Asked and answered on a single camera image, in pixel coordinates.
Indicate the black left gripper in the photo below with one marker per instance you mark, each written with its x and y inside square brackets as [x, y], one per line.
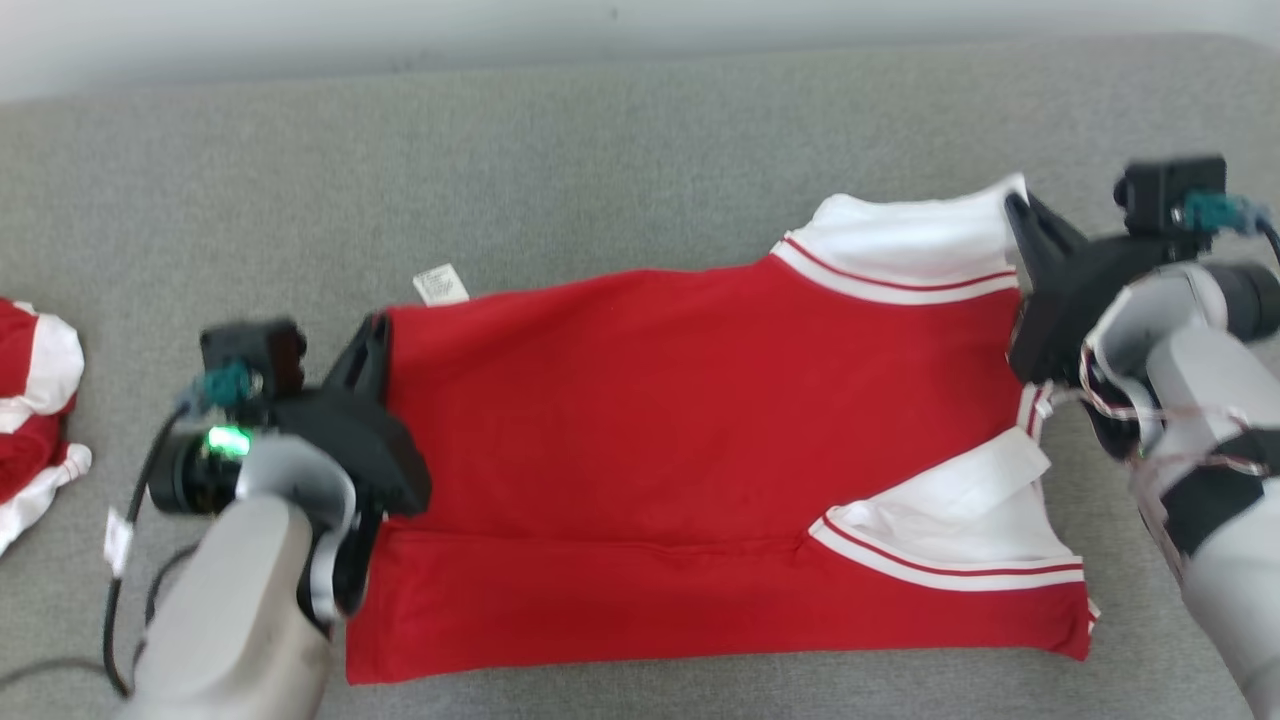
[370, 450]

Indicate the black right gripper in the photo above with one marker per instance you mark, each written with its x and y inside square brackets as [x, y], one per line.
[1065, 310]

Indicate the red shirt with black lettering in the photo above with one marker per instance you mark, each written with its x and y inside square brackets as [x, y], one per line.
[650, 420]

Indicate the red shirt with white trim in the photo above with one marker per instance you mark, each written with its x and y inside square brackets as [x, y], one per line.
[20, 350]

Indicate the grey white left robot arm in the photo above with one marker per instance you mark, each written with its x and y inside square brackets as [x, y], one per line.
[230, 610]

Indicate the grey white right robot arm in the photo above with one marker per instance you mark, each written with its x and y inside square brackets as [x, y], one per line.
[1230, 560]

